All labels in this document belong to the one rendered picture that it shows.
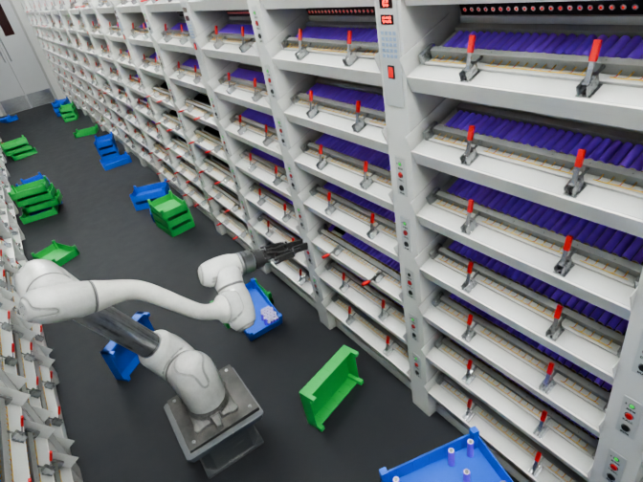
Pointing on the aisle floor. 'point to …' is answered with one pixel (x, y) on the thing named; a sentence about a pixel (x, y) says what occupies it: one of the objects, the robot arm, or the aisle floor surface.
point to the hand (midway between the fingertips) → (298, 246)
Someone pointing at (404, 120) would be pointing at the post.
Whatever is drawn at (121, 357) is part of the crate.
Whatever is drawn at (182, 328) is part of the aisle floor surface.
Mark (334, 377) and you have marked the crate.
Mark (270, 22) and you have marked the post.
